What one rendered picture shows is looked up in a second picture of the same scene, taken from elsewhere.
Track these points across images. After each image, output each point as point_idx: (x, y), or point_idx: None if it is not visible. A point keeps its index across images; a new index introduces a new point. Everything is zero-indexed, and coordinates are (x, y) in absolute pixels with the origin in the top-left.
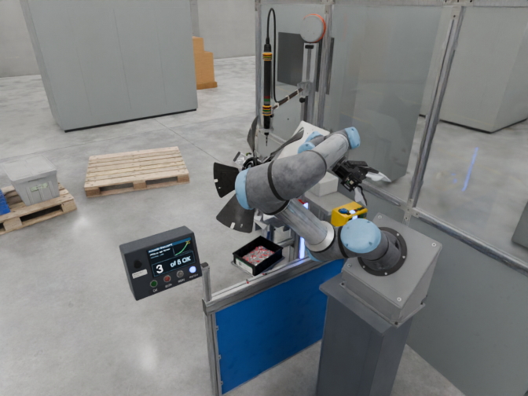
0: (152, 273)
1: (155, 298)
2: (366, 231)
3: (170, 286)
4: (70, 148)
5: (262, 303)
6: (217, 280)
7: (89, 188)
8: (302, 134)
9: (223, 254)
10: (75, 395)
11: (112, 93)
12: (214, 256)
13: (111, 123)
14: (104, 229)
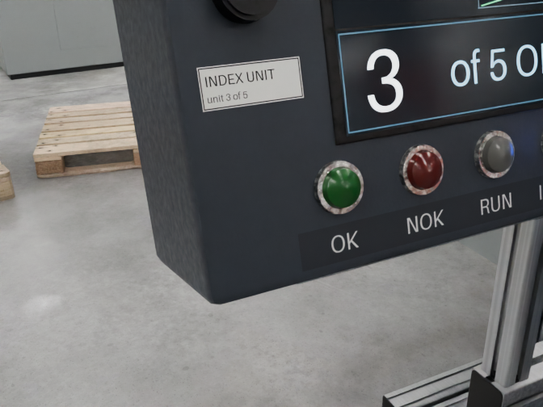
0: (334, 106)
1: (183, 395)
2: None
3: (432, 231)
4: (16, 102)
5: None
6: (341, 358)
7: (44, 158)
8: None
9: (347, 299)
10: None
11: (100, 10)
12: (326, 301)
13: (96, 67)
14: (69, 235)
